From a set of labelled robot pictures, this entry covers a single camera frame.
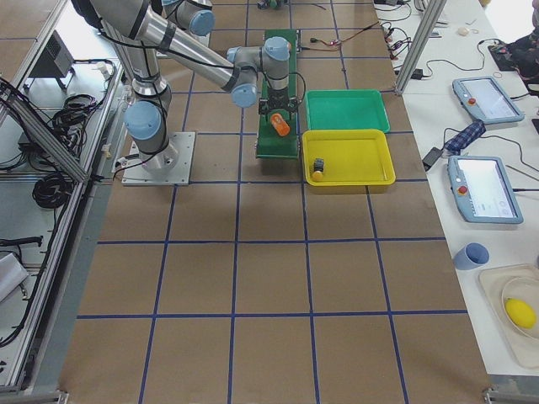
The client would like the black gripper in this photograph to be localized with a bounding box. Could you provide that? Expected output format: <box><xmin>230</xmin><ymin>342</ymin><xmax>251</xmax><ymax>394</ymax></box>
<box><xmin>258</xmin><ymin>87</ymin><xmax>299</xmax><ymax>123</ymax></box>

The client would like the orange cylinder with label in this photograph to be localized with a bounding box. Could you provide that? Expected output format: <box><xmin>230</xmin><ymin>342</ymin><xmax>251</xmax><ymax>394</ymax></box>
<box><xmin>269</xmin><ymin>113</ymin><xmax>291</xmax><ymax>137</ymax></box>

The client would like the yellow push button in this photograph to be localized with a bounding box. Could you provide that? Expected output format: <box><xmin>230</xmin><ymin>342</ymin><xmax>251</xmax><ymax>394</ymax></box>
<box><xmin>311</xmin><ymin>158</ymin><xmax>325</xmax><ymax>182</ymax></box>

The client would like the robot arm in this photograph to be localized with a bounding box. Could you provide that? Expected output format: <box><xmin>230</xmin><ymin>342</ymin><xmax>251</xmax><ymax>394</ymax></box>
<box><xmin>162</xmin><ymin>0</ymin><xmax>216</xmax><ymax>36</ymax></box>
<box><xmin>72</xmin><ymin>1</ymin><xmax>300</xmax><ymax>159</ymax></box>

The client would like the green conveyor belt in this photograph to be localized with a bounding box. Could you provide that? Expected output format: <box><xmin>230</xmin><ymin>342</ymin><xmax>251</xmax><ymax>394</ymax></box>
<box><xmin>256</xmin><ymin>29</ymin><xmax>300</xmax><ymax>159</ymax></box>

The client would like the green plastic tray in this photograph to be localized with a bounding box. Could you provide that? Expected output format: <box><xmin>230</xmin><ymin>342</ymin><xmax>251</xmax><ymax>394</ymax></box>
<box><xmin>305</xmin><ymin>89</ymin><xmax>390</xmax><ymax>133</ymax></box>

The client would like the yellow plastic tray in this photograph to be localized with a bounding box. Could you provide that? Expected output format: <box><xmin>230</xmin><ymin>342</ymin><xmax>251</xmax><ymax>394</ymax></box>
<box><xmin>302</xmin><ymin>129</ymin><xmax>396</xmax><ymax>187</ymax></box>

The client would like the black power adapter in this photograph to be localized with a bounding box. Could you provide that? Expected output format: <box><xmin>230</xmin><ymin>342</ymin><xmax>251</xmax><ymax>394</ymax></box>
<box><xmin>422</xmin><ymin>147</ymin><xmax>443</xmax><ymax>171</ymax></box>

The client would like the folded blue plaid umbrella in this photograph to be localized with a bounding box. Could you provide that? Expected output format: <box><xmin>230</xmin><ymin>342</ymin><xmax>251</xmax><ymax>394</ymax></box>
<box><xmin>444</xmin><ymin>120</ymin><xmax>486</xmax><ymax>156</ymax></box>

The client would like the far teach pendant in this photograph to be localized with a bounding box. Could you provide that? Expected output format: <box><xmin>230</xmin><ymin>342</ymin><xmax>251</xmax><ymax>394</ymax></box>
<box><xmin>451</xmin><ymin>76</ymin><xmax>525</xmax><ymax>125</ymax></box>

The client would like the teach pendant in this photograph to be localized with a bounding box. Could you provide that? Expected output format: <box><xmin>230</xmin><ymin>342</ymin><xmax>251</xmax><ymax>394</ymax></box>
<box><xmin>451</xmin><ymin>76</ymin><xmax>525</xmax><ymax>125</ymax></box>
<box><xmin>447</xmin><ymin>156</ymin><xmax>524</xmax><ymax>225</ymax></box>

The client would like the near teach pendant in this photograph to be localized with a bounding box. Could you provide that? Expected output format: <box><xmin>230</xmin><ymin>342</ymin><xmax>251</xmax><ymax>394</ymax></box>
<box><xmin>447</xmin><ymin>156</ymin><xmax>524</xmax><ymax>225</ymax></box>

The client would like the blue cup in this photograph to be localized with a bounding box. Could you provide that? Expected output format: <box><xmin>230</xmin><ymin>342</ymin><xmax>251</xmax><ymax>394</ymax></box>
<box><xmin>453</xmin><ymin>242</ymin><xmax>490</xmax><ymax>270</ymax></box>

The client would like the white bowl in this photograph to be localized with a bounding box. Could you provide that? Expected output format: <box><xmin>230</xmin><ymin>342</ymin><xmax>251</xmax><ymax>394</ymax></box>
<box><xmin>502</xmin><ymin>277</ymin><xmax>538</xmax><ymax>340</ymax></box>

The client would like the yellow lemon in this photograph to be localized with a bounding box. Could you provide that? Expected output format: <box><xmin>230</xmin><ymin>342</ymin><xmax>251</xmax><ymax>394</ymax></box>
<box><xmin>504</xmin><ymin>298</ymin><xmax>536</xmax><ymax>329</ymax></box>

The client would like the beige tray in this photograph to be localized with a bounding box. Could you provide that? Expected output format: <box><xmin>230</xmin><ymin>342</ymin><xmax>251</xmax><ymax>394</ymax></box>
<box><xmin>478</xmin><ymin>264</ymin><xmax>538</xmax><ymax>369</ymax></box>

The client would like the red black power cable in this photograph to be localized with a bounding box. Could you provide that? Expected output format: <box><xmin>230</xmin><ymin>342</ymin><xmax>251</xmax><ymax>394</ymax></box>
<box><xmin>309</xmin><ymin>23</ymin><xmax>378</xmax><ymax>47</ymax></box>

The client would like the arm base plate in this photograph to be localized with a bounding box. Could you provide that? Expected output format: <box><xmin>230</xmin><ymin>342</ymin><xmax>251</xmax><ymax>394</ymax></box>
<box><xmin>120</xmin><ymin>131</ymin><xmax>195</xmax><ymax>186</ymax></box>

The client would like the aluminium frame post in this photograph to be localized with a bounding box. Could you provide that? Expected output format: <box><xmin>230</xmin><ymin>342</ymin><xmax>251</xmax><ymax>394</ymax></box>
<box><xmin>394</xmin><ymin>0</ymin><xmax>446</xmax><ymax>95</ymax></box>

